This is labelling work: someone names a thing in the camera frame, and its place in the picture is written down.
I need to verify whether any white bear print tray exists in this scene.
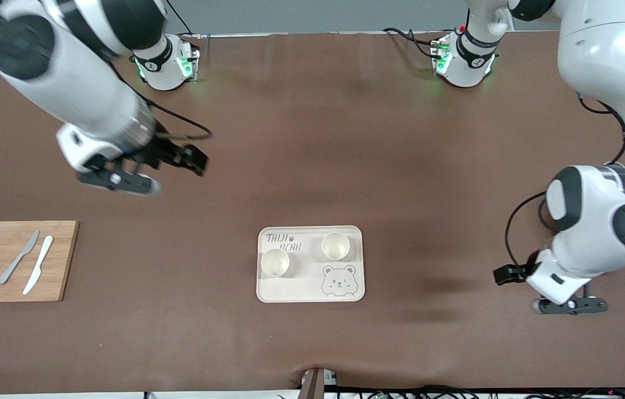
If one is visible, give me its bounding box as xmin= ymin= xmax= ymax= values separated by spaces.
xmin=256 ymin=226 xmax=365 ymax=304

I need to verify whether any black right base cable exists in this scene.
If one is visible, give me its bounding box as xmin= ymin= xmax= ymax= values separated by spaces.
xmin=168 ymin=11 xmax=205 ymax=39

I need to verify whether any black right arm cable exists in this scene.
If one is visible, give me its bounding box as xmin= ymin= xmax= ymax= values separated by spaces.
xmin=107 ymin=61 xmax=214 ymax=141

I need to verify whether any grey plastic knife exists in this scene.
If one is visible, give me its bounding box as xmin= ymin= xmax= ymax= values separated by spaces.
xmin=0 ymin=230 xmax=40 ymax=285

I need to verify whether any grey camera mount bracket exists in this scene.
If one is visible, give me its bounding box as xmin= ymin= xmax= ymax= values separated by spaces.
xmin=300 ymin=367 xmax=338 ymax=399

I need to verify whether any white IKEA cup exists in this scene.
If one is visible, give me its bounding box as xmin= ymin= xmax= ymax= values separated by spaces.
xmin=321 ymin=232 xmax=351 ymax=261
xmin=261 ymin=248 xmax=291 ymax=278

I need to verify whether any brown table mat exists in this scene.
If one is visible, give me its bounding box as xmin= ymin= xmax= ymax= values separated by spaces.
xmin=0 ymin=30 xmax=625 ymax=395

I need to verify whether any white plastic knife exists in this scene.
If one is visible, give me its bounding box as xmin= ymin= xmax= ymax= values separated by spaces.
xmin=23 ymin=236 xmax=54 ymax=295

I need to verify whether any black base cable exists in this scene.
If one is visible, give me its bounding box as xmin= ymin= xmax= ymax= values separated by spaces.
xmin=383 ymin=27 xmax=440 ymax=59
xmin=168 ymin=11 xmax=205 ymax=39

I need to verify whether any black left base cable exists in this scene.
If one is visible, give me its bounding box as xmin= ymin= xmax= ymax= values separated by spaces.
xmin=383 ymin=27 xmax=440 ymax=59

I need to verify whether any wooden cutting board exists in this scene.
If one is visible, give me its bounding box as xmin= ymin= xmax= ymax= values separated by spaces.
xmin=0 ymin=221 xmax=80 ymax=303

